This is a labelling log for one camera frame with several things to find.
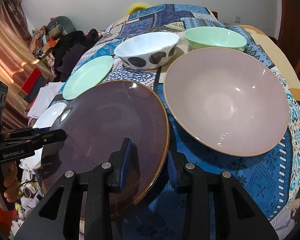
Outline brown wooden door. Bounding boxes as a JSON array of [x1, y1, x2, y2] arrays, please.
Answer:
[[277, 0, 300, 79]]

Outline large pink ceramic bowl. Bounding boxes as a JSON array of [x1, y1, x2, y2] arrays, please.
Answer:
[[164, 48, 289, 157]]

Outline white bowl with dark dots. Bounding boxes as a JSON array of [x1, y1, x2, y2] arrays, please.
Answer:
[[114, 32, 180, 70]]

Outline white folded cloth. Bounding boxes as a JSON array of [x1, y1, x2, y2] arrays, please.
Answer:
[[27, 82, 64, 119]]

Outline red box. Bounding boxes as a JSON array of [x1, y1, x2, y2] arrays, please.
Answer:
[[18, 68, 42, 98]]

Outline white plate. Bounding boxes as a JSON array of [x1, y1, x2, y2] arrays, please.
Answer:
[[33, 102, 67, 128]]

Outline yellow fuzzy object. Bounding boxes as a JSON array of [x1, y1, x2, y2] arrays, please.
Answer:
[[126, 3, 149, 15]]

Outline left hand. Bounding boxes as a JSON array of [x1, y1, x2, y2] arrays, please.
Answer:
[[4, 161, 19, 203]]

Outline mint green plate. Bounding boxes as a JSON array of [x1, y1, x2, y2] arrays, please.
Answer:
[[63, 56, 114, 100]]

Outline black clothing pile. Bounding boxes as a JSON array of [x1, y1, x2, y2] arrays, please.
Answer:
[[52, 29, 101, 82]]

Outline mint green bowl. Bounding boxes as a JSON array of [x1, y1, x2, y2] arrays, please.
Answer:
[[184, 27, 247, 51]]

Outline dark purple ceramic plate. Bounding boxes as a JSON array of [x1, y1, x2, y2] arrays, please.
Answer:
[[41, 80, 170, 217]]

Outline grey green plush cushion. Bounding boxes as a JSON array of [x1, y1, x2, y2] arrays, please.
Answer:
[[46, 16, 76, 36]]

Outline orange pink curtain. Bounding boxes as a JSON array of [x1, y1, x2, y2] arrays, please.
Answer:
[[0, 0, 52, 129]]

